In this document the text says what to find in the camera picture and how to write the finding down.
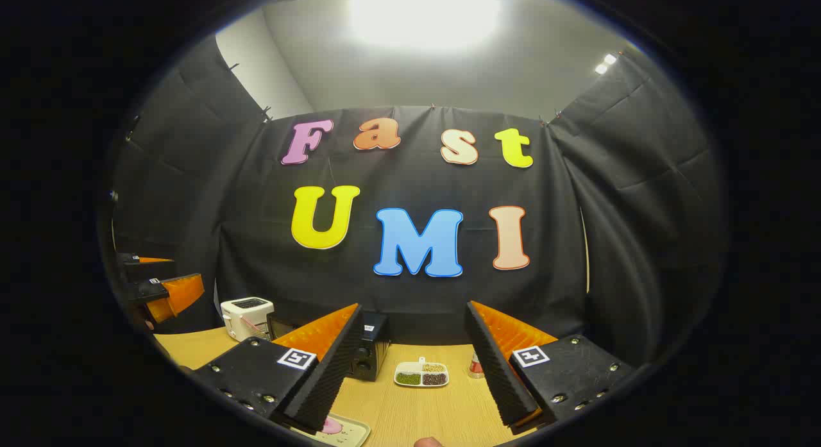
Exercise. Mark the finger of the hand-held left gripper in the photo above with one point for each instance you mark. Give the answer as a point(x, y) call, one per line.
point(183, 293)
point(151, 260)

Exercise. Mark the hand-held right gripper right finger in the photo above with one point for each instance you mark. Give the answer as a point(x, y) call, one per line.
point(497, 370)

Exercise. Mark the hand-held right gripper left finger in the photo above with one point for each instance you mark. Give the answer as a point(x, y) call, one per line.
point(333, 370)

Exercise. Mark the black electric oven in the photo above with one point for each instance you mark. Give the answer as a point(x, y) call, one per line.
point(372, 354)

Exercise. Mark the pink ham slice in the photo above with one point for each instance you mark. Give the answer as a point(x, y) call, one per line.
point(333, 426)

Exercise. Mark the cream speckled tray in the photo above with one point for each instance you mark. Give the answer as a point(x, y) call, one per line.
point(353, 431)

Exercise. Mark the clear plastic bottle red label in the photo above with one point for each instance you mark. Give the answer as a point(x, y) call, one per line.
point(475, 369)

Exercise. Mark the pile of red beans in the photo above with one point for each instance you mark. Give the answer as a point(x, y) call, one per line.
point(435, 379)

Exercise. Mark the pile of yellow beans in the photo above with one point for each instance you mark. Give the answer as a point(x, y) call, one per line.
point(434, 367)

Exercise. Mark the white toaster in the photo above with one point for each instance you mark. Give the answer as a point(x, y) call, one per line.
point(247, 315)

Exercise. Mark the pile of green beans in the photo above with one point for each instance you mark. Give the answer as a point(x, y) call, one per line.
point(408, 378)

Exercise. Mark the white divided dish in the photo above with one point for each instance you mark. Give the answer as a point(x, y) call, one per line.
point(410, 367)

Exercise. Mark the pink striped straw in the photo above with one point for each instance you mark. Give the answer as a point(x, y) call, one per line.
point(253, 326)

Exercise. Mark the black backdrop cloth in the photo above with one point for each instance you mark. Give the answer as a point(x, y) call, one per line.
point(417, 177)

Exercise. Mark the bright ceiling lamp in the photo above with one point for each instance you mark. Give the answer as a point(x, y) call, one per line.
point(423, 14)

